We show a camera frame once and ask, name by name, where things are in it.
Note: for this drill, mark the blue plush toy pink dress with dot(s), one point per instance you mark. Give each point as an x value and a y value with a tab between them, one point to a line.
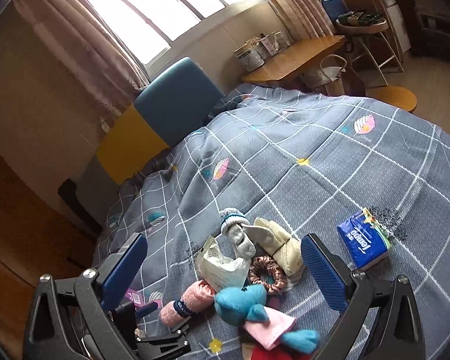
236	303

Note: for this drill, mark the round tray with clutter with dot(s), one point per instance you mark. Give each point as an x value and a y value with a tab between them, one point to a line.
360	20

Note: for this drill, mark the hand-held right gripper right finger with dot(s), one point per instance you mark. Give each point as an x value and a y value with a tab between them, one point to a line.
322	273

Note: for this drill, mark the red cloth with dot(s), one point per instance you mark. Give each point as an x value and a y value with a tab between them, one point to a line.
268	354

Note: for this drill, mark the purple printed packet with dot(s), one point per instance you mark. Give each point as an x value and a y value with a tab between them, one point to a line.
135	295

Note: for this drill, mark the pink fuzzy sock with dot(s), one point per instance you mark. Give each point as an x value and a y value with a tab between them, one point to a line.
195	296

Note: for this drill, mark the wooden table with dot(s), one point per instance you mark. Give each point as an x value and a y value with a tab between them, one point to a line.
296	56

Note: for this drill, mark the window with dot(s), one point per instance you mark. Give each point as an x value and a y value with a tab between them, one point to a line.
153	3

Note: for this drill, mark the round wooden stool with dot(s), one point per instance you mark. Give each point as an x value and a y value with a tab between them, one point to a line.
393	97

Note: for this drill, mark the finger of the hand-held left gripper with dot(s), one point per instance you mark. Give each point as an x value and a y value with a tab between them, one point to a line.
146	309
165	347

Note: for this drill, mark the pink patterned curtain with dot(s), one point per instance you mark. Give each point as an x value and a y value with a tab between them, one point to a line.
78	45
292	3

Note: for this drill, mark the blue tissue pack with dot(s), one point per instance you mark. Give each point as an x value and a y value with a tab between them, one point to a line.
360	238

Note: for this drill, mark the blue folding chair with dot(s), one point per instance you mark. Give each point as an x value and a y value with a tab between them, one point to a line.
332	5

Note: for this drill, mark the blue yellow grey headboard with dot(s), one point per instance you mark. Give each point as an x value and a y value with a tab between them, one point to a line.
176	97

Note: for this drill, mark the grey white striped sock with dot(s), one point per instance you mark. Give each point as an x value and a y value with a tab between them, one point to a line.
240	240

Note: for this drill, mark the dark furniture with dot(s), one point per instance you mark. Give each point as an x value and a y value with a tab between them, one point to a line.
435	22

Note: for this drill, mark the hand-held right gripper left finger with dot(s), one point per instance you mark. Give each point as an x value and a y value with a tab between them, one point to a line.
123	273

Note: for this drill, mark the wooden wardrobe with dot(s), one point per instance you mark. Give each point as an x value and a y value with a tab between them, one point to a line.
15	232

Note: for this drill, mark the grey checkered leaf-print blanket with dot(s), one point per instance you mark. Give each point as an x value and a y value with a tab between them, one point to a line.
303	195

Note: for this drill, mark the cream socks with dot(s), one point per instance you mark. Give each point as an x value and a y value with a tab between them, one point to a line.
281	247

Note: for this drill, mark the brown patterned scrunchie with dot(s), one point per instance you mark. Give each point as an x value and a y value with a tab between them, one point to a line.
255	275

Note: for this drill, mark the white cabinet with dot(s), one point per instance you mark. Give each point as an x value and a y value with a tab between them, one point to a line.
395	18

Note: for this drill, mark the white wet wipes packet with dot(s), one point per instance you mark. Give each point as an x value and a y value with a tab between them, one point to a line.
221	270

